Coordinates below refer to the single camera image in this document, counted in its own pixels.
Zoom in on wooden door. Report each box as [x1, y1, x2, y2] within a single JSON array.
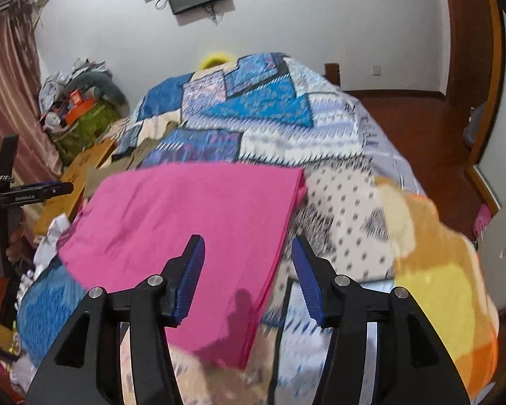
[[442, 0, 503, 216]]

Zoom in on person left hand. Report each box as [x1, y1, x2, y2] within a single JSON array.
[[6, 219, 24, 264]]

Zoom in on wooden lap table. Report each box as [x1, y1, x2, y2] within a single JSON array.
[[33, 139, 116, 236]]

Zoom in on orange box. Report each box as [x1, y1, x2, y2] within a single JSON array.
[[64, 90, 96, 125]]

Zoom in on olive green pants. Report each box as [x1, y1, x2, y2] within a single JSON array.
[[84, 121, 178, 200]]

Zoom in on striped pink curtain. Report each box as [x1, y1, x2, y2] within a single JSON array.
[[0, 0, 62, 184]]

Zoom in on orange yellow blanket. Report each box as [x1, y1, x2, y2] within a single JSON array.
[[375, 177, 499, 400]]

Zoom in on pink pants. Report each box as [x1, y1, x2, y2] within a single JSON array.
[[58, 162, 306, 369]]

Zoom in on white crumpled cloth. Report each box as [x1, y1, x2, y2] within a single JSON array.
[[17, 213, 71, 303]]

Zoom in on blue patchwork bedsheet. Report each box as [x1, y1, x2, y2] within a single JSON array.
[[17, 53, 423, 404]]

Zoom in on yellow round object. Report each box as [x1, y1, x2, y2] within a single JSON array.
[[198, 52, 235, 71]]

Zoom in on grey plush toy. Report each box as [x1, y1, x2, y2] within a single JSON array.
[[64, 71, 127, 106]]

